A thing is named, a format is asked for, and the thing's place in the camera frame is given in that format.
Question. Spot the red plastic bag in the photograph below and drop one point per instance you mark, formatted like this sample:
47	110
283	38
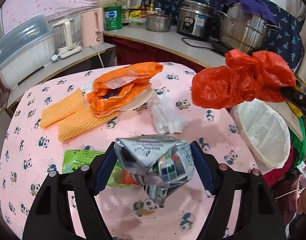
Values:
218	87

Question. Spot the brown sauce bottle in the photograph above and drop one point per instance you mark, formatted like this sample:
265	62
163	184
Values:
143	10

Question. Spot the pink panda tablecloth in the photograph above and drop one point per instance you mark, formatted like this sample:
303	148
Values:
43	180

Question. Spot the curved grey counter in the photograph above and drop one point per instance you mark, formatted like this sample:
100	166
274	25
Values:
155	41

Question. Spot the wooden side shelf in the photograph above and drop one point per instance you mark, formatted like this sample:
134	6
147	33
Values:
75	62

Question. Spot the pink electric kettle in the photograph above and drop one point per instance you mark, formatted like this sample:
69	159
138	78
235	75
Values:
91	27

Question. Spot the green tin can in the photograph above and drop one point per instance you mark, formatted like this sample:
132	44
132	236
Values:
113	18

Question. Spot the purple cloth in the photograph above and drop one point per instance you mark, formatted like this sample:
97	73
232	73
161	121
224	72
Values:
253	2

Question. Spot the white power plug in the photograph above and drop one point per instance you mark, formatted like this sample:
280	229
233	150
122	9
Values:
55	58

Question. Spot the white covered dish rack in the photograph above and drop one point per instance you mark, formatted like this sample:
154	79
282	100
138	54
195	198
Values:
25	57

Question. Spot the white paper plate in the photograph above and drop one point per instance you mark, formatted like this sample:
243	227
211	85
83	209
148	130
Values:
140	101

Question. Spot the crushed silver drink carton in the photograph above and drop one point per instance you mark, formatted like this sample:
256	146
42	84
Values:
148	152

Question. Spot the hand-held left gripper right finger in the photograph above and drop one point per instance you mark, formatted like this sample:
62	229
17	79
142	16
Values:
205	170

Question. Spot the white lined trash bin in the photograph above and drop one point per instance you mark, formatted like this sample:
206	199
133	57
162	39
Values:
263	130

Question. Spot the dark sauce jar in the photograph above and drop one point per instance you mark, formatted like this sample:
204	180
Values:
125	17

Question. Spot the orange foam fruit net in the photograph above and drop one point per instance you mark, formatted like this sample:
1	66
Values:
60	110
78	126

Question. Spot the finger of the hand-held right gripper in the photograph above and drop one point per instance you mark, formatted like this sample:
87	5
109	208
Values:
294	92
298	106

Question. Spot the small steel pot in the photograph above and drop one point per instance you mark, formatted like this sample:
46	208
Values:
158	22

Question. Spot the large steel steamer pot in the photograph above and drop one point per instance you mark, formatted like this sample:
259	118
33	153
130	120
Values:
243	32

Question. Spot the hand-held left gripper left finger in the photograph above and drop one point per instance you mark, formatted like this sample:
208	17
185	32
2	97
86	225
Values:
105	170

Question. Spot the yellow lid jar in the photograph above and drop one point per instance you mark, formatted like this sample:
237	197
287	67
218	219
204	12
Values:
134	12

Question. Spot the orange plastic bag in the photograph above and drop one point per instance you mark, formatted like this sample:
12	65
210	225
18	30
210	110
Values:
133	75

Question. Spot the silver rice cooker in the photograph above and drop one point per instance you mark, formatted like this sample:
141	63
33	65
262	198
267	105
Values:
193	22

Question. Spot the beige board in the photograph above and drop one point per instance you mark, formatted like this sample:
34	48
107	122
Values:
289	120

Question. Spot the yellow pump bottle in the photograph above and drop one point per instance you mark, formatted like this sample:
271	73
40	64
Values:
152	8

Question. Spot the green plastic bag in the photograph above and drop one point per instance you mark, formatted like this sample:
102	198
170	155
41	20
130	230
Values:
300	145

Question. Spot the crumpled clear plastic wrap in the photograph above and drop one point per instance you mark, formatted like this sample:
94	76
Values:
87	90

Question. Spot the green snack packet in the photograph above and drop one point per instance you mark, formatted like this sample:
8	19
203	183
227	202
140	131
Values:
78	160

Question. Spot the crumpled white tissue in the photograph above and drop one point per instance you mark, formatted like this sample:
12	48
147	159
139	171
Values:
165	120

